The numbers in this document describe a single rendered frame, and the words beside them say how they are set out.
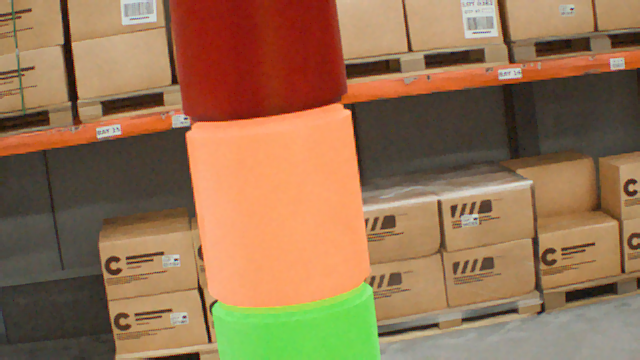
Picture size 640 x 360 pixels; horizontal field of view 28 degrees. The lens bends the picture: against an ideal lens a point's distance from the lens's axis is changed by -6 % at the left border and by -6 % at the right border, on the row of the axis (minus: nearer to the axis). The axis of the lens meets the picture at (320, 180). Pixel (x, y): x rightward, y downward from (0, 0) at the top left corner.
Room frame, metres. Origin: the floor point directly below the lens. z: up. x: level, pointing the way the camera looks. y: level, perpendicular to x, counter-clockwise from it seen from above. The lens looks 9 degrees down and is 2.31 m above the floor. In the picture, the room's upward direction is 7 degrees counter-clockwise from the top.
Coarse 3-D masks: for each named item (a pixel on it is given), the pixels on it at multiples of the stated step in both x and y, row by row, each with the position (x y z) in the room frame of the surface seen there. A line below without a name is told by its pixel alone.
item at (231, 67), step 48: (192, 0) 0.38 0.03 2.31; (240, 0) 0.38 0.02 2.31; (288, 0) 0.38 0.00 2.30; (192, 48) 0.39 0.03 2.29; (240, 48) 0.38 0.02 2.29; (288, 48) 0.38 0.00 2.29; (336, 48) 0.39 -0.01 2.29; (192, 96) 0.39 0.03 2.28; (240, 96) 0.38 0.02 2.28; (288, 96) 0.38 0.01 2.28; (336, 96) 0.39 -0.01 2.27
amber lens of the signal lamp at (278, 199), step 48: (192, 144) 0.39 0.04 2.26; (240, 144) 0.38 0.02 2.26; (288, 144) 0.38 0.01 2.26; (336, 144) 0.39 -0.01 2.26; (240, 192) 0.38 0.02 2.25; (288, 192) 0.38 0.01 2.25; (336, 192) 0.38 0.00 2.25; (240, 240) 0.38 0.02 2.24; (288, 240) 0.38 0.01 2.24; (336, 240) 0.38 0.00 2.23; (240, 288) 0.38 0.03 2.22; (288, 288) 0.38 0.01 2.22; (336, 288) 0.38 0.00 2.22
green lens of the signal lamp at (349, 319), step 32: (224, 320) 0.39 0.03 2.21; (256, 320) 0.38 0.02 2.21; (288, 320) 0.38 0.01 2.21; (320, 320) 0.38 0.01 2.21; (352, 320) 0.38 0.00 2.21; (224, 352) 0.39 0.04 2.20; (256, 352) 0.38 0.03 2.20; (288, 352) 0.38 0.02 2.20; (320, 352) 0.38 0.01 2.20; (352, 352) 0.38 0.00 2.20
